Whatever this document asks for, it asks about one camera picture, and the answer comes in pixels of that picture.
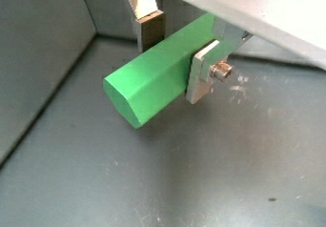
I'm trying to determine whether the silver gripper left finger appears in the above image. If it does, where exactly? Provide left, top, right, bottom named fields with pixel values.
left=126, top=0, right=166, bottom=52

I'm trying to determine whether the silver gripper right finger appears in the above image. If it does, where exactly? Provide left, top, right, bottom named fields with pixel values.
left=186, top=17, right=253, bottom=104

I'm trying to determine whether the green hexagonal prism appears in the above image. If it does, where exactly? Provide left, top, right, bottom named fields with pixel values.
left=103, top=13, right=214, bottom=129

